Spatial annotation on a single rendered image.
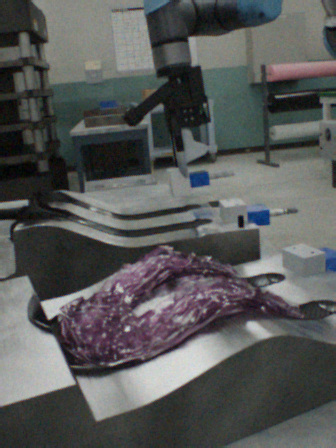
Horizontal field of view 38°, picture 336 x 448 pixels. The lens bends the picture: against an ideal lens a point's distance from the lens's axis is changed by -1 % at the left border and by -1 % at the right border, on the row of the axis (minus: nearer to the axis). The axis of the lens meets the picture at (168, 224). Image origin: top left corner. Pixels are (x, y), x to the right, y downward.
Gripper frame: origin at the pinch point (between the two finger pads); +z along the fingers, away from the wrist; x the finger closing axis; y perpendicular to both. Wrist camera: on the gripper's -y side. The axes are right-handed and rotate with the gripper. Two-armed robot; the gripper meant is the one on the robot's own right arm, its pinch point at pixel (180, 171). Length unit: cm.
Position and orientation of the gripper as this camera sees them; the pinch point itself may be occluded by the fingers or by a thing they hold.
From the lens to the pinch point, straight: 99.1
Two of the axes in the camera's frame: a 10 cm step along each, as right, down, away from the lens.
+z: 1.7, 9.7, 2.0
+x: -1.0, -1.8, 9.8
